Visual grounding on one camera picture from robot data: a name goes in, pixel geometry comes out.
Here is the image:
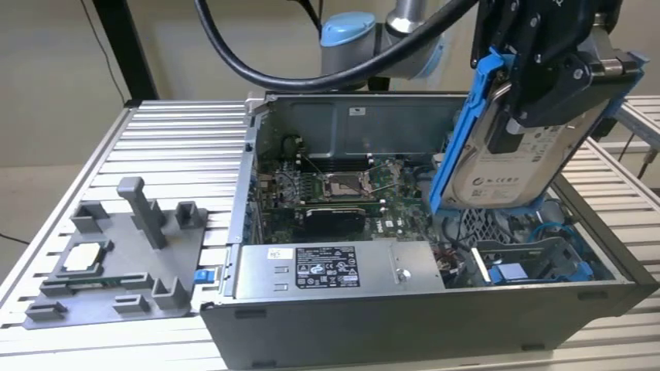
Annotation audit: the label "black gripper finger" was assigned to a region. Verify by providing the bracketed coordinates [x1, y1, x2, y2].
[588, 52, 645, 78]
[487, 50, 595, 154]

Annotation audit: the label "hard disk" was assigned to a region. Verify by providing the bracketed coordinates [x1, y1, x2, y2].
[427, 46, 648, 218]

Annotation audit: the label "blue disk bay carrier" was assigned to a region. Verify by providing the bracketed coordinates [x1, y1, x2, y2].
[487, 262, 531, 287]

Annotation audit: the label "slatted metal side table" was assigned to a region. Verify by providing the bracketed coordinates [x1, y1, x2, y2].
[600, 96, 660, 155]

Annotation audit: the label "black box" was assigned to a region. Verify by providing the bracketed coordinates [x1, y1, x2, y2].
[591, 115, 617, 141]

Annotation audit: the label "green motherboard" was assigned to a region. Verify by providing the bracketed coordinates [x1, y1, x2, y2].
[252, 154, 439, 245]

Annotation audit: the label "metal socket cover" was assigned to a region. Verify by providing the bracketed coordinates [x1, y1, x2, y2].
[361, 158, 404, 195]

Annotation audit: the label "black RAM slots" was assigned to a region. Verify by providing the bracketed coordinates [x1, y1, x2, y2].
[301, 152, 376, 172]

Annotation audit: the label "CPU socket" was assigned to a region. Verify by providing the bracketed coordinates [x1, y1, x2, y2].
[321, 172, 373, 203]

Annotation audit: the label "black graphics card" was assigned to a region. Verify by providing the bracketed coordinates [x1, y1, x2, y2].
[303, 206, 368, 236]

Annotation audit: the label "black power supply label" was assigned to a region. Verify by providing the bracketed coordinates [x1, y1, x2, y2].
[293, 253, 363, 289]

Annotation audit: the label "open black PC case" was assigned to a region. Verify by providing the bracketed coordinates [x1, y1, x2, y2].
[199, 90, 660, 370]

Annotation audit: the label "silver power supply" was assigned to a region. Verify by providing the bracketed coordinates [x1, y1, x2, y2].
[235, 241, 448, 301]

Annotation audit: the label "grey parts rack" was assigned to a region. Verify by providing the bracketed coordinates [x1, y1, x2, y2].
[23, 176, 211, 331]

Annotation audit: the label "silver CPU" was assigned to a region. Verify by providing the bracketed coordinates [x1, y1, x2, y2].
[60, 243, 111, 272]

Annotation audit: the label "green RAM stick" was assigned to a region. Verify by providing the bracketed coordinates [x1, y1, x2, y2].
[43, 274, 149, 290]

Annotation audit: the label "blue wire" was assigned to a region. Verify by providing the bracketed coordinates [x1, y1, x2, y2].
[531, 216, 589, 271]

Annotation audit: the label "grey disk bay bracket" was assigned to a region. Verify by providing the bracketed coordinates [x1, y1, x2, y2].
[471, 235, 595, 288]

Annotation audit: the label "black wire in case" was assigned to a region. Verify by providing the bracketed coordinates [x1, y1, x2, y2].
[441, 218, 480, 252]

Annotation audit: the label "thin black arm cables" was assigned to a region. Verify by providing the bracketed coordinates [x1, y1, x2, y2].
[292, 0, 327, 30]

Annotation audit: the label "thin wire locking lever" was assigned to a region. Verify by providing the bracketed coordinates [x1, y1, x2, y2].
[303, 154, 332, 182]

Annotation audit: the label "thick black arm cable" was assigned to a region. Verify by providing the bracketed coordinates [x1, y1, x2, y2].
[193, 0, 480, 92]

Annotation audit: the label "black frame post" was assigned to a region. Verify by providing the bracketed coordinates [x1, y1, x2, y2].
[95, 0, 160, 102]

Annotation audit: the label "thin black wall cable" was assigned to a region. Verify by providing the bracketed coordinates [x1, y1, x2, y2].
[0, 0, 127, 245]

